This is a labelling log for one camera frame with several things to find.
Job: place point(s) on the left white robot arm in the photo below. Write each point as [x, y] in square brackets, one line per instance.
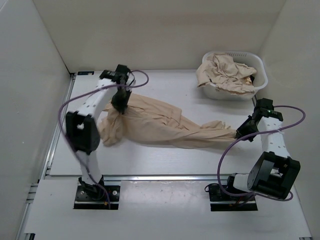
[82, 131]

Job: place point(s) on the black corner label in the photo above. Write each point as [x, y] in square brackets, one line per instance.
[85, 73]

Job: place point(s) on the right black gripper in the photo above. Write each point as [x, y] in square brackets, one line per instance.
[241, 131]

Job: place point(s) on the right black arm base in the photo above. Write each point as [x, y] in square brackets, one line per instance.
[222, 202]

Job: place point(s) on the beige clothes pile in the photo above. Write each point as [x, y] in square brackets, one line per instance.
[227, 75]

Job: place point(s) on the white laundry basket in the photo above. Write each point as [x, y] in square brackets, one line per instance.
[260, 79]

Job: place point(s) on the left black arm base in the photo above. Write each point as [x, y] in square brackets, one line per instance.
[86, 200]

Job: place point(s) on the right aluminium rail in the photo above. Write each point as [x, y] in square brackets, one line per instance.
[254, 100]

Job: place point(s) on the front aluminium rail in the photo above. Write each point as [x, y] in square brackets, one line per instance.
[166, 177]

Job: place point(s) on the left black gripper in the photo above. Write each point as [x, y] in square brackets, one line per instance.
[121, 106]

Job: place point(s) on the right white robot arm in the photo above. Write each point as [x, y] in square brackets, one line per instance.
[275, 171]

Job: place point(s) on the beige trousers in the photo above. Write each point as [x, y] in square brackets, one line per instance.
[150, 121]

